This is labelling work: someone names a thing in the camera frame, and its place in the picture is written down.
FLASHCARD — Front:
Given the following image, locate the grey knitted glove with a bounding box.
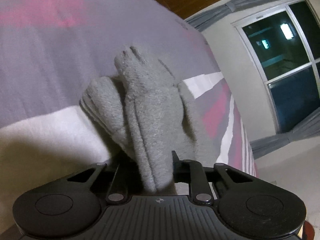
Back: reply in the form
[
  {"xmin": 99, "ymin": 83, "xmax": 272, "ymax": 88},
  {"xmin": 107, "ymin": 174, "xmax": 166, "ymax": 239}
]
[{"xmin": 79, "ymin": 45, "xmax": 227, "ymax": 196}]

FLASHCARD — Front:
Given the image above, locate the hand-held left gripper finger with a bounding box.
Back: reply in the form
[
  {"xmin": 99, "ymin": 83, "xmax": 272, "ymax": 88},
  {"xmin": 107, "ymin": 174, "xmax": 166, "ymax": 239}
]
[{"xmin": 171, "ymin": 150, "xmax": 254, "ymax": 205}]

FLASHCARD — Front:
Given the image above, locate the sliding glass window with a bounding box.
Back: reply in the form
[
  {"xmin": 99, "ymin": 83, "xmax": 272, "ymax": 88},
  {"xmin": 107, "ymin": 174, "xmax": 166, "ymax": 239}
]
[{"xmin": 231, "ymin": 0, "xmax": 320, "ymax": 134}]

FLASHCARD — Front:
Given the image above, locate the bed with striped sheet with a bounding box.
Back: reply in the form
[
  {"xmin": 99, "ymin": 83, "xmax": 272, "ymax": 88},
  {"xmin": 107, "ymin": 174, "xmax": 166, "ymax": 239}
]
[{"xmin": 0, "ymin": 0, "xmax": 258, "ymax": 230}]

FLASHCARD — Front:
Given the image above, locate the grey curtain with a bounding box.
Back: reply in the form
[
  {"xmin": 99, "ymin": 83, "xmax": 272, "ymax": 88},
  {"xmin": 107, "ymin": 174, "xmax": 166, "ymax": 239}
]
[
  {"xmin": 184, "ymin": 0, "xmax": 320, "ymax": 32},
  {"xmin": 249, "ymin": 110, "xmax": 320, "ymax": 159}
]

